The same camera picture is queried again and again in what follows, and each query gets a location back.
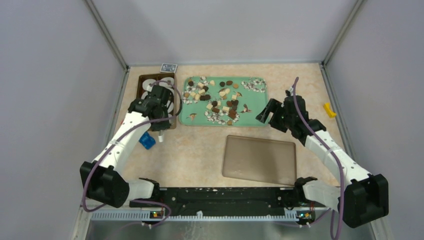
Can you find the brown rectangular chocolate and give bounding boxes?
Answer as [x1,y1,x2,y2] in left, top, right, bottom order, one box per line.
[228,111,237,120]

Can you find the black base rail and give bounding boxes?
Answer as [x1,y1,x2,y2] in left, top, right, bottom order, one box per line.
[129,187,311,217]

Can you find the green floral tray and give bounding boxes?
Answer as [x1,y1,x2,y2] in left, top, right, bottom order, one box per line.
[179,76,269,127]

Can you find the blue small block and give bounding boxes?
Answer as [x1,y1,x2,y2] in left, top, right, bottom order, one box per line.
[138,131,156,150]

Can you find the brown box lid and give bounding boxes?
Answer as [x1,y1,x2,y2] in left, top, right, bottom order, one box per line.
[221,135,297,186]

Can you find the brown chocolate box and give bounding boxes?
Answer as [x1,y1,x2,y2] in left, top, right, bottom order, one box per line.
[135,72,177,116]

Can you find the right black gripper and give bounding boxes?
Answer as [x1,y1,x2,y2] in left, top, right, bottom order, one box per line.
[256,98,294,133]

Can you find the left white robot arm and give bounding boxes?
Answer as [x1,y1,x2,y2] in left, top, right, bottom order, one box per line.
[79,80,180,212]

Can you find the blue playing card deck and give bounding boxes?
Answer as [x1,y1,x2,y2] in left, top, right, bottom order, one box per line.
[159,63,178,73]

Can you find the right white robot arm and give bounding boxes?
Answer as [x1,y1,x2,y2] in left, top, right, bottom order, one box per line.
[256,91,389,228]

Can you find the yellow block near wall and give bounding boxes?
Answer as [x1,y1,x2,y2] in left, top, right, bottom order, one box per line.
[323,102,337,119]

